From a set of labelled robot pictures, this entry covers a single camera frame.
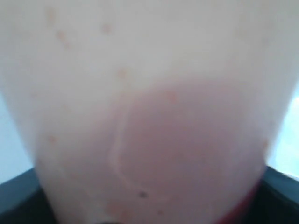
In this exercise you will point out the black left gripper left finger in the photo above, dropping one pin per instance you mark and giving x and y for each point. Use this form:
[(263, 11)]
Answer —
[(22, 201)]

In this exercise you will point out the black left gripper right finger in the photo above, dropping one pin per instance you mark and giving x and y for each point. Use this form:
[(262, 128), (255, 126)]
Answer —
[(275, 200)]

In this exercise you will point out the red sauce squeeze bottle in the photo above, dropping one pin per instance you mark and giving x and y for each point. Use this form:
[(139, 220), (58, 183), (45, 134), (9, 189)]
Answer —
[(149, 111)]

